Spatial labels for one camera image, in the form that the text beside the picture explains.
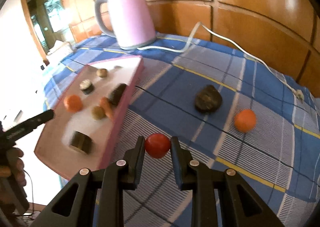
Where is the tan round kiwi fruit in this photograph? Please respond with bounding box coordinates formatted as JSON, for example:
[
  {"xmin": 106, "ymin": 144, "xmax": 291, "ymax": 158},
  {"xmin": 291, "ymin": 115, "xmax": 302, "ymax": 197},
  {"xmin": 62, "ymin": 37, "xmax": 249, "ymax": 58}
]
[{"xmin": 91, "ymin": 106, "xmax": 106, "ymax": 120}]

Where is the window with wooden frame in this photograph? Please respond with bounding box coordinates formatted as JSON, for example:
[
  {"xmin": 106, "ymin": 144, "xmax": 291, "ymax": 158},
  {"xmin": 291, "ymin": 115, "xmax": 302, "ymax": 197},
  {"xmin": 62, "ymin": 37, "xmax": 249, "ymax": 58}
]
[{"xmin": 21, "ymin": 0, "xmax": 66, "ymax": 65}]

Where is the blue plaid tablecloth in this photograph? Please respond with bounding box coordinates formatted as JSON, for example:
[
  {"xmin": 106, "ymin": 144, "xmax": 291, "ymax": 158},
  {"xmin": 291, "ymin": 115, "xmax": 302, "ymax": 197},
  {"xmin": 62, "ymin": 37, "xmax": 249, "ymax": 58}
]
[{"xmin": 43, "ymin": 32, "xmax": 320, "ymax": 227}]

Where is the beige cut potato piece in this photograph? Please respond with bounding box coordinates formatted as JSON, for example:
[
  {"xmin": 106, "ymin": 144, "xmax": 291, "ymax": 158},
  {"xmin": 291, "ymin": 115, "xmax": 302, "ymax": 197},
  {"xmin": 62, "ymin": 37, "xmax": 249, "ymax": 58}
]
[{"xmin": 79, "ymin": 79, "xmax": 94, "ymax": 95}]

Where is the person's left hand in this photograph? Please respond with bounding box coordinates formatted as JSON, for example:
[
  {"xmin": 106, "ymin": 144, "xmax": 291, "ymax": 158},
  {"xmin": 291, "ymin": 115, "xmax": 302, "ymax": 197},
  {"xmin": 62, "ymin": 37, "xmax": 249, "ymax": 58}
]
[{"xmin": 1, "ymin": 147, "xmax": 26, "ymax": 187}]

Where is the white power plug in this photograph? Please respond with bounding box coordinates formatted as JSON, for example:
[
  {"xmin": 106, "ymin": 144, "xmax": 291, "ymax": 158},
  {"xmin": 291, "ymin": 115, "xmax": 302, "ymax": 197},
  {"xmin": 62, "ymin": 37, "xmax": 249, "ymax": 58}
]
[{"xmin": 293, "ymin": 89, "xmax": 304, "ymax": 103}]

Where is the dark avocado half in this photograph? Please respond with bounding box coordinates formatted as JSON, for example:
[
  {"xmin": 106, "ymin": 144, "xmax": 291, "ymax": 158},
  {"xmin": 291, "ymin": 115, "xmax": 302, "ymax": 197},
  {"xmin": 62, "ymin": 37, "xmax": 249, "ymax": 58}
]
[{"xmin": 108, "ymin": 83, "xmax": 127, "ymax": 106}]

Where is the pink tray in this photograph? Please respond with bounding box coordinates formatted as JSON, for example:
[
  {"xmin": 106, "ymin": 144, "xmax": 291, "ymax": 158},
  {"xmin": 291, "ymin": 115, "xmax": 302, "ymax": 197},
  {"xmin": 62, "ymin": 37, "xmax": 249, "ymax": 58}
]
[{"xmin": 34, "ymin": 56, "xmax": 144, "ymax": 179}]

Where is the wooden panelled cabinet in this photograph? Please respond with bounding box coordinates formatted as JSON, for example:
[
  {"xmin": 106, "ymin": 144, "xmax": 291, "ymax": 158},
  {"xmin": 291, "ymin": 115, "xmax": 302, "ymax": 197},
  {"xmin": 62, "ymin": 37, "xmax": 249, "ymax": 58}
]
[{"xmin": 63, "ymin": 0, "xmax": 319, "ymax": 96}]

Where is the large orange fruit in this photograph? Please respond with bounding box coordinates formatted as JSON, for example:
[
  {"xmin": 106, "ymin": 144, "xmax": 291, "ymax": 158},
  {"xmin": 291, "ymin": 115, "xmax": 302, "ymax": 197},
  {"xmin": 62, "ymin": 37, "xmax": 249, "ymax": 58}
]
[{"xmin": 234, "ymin": 109, "xmax": 257, "ymax": 133}]

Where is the orange carrot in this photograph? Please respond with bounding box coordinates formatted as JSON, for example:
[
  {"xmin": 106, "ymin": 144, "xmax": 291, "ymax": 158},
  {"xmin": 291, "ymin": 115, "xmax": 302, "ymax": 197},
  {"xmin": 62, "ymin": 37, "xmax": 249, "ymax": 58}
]
[{"xmin": 99, "ymin": 97, "xmax": 114, "ymax": 120}]

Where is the red tomato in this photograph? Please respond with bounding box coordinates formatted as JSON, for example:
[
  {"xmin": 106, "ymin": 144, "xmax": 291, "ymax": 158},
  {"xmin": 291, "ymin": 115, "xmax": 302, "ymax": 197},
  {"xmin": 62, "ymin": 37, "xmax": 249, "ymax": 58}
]
[{"xmin": 145, "ymin": 133, "xmax": 171, "ymax": 159}]

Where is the small orange fruit in tray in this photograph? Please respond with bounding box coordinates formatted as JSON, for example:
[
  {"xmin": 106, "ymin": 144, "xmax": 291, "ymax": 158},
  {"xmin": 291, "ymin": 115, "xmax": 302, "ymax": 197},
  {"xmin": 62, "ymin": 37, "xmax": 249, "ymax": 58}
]
[{"xmin": 63, "ymin": 94, "xmax": 83, "ymax": 113}]

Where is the dark round avocado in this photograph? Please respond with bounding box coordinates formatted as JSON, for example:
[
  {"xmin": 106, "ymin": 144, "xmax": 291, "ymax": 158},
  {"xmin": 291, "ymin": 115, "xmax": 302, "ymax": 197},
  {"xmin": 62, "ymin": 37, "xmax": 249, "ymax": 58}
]
[{"xmin": 194, "ymin": 85, "xmax": 222, "ymax": 113}]

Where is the pink electric kettle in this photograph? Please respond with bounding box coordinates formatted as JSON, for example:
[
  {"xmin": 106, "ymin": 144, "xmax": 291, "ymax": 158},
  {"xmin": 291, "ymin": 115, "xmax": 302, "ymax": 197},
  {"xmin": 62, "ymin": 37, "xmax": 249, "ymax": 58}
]
[{"xmin": 95, "ymin": 0, "xmax": 156, "ymax": 50}]

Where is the white power cable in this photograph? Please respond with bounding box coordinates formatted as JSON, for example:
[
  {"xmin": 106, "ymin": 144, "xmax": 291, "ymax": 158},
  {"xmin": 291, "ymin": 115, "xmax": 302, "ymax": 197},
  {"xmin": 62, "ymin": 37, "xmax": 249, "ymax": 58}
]
[{"xmin": 137, "ymin": 21, "xmax": 299, "ymax": 95}]

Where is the dark cut cylinder vegetable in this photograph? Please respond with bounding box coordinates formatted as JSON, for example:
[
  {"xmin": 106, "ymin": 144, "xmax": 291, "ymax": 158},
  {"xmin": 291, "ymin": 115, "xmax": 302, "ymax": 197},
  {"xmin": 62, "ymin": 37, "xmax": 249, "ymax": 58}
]
[{"xmin": 69, "ymin": 131, "xmax": 93, "ymax": 154}]

